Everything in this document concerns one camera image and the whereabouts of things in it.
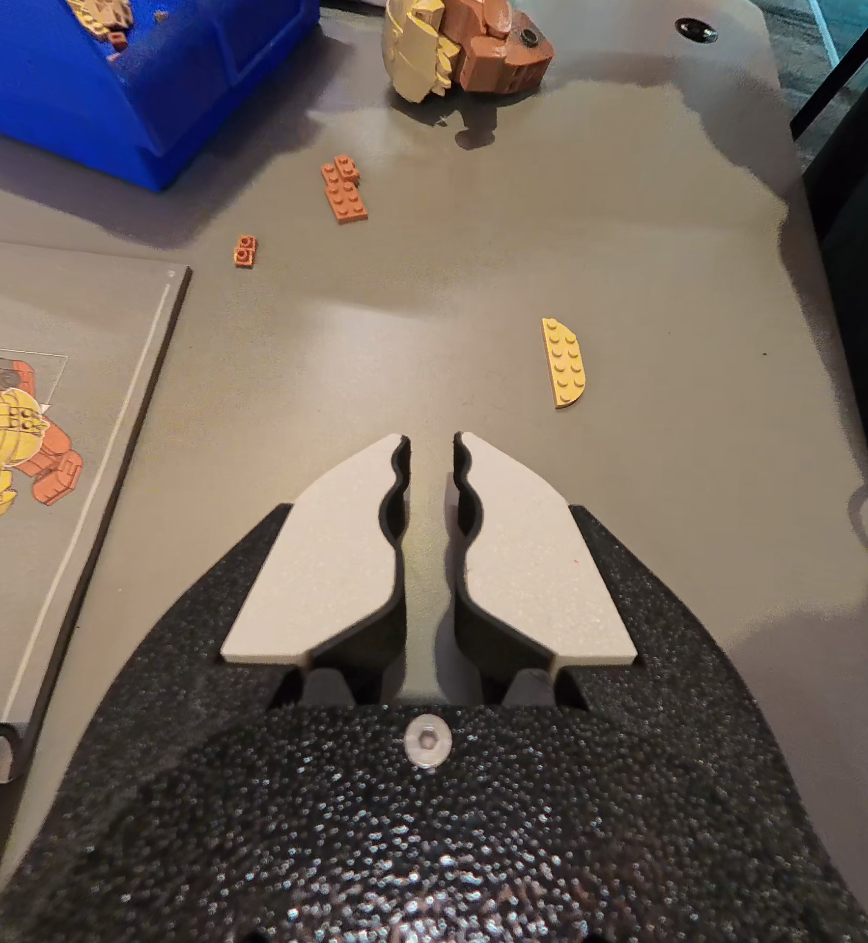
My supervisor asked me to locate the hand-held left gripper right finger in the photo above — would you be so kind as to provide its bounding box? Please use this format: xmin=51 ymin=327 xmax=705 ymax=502
xmin=453 ymin=431 xmax=638 ymax=668

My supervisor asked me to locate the pile of loose bricks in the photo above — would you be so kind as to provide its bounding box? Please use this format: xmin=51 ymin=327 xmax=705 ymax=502
xmin=65 ymin=0 xmax=169 ymax=63

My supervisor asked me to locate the blue plastic bin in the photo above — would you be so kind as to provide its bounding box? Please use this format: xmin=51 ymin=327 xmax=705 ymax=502
xmin=0 ymin=0 xmax=322 ymax=193

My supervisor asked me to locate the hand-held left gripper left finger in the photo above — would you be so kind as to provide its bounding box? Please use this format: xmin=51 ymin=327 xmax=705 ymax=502
xmin=220 ymin=433 xmax=411 ymax=662

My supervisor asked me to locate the tan and brown brick model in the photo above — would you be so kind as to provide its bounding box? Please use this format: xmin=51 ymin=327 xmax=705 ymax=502
xmin=381 ymin=0 xmax=555 ymax=103

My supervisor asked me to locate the grey desk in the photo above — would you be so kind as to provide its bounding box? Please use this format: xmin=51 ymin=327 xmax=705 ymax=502
xmin=0 ymin=0 xmax=868 ymax=943

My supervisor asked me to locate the large orange brick plate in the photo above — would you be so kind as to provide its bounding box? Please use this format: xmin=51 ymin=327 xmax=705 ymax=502
xmin=321 ymin=155 xmax=370 ymax=224

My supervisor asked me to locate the grey instruction booklet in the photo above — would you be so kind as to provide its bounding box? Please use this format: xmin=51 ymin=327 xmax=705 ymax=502
xmin=0 ymin=236 xmax=192 ymax=782

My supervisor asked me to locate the yellow half-round brick plate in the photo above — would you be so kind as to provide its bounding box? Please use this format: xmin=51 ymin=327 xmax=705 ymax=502
xmin=542 ymin=318 xmax=588 ymax=408

